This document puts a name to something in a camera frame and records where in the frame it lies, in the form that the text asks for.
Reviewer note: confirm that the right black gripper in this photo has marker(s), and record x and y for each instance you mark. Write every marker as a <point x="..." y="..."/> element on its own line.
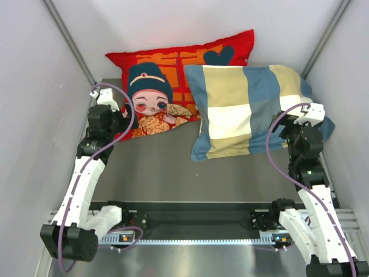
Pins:
<point x="286" y="120"/>

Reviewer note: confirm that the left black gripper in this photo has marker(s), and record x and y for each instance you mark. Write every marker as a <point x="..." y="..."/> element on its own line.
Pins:
<point x="125" y="120"/>

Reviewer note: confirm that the blue beige checked pillowcase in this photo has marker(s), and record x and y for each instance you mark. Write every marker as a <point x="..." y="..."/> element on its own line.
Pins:
<point x="236" y="105"/>

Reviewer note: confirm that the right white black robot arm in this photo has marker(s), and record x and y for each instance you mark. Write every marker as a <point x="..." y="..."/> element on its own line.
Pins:
<point x="320" y="239"/>

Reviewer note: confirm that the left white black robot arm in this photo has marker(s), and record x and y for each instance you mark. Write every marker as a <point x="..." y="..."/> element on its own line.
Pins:
<point x="72" y="234"/>

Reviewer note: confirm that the red cartoon couple pillow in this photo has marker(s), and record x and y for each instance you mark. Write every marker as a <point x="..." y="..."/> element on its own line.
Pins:
<point x="155" y="80"/>

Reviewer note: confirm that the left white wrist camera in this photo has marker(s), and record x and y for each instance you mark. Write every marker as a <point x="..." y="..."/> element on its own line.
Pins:
<point x="106" y="97"/>

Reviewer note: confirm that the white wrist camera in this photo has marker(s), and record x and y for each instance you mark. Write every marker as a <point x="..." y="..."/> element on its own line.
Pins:
<point x="106" y="97"/>
<point x="314" y="114"/>

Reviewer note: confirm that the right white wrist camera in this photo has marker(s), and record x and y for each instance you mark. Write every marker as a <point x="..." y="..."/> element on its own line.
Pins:
<point x="314" y="114"/>

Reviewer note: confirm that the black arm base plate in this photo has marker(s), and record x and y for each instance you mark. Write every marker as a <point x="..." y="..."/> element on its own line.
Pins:
<point x="194" y="218"/>

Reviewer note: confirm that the slotted grey cable duct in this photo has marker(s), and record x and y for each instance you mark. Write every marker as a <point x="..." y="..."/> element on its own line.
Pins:
<point x="217" y="238"/>

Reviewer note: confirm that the right aluminium frame post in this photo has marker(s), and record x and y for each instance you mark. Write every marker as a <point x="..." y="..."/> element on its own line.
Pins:
<point x="329" y="30"/>

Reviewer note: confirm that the aluminium frame post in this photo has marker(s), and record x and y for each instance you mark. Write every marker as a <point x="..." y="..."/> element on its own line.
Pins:
<point x="329" y="30"/>
<point x="63" y="30"/>

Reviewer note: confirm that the left aluminium frame post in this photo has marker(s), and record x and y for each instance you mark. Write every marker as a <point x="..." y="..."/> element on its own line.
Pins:
<point x="63" y="30"/>

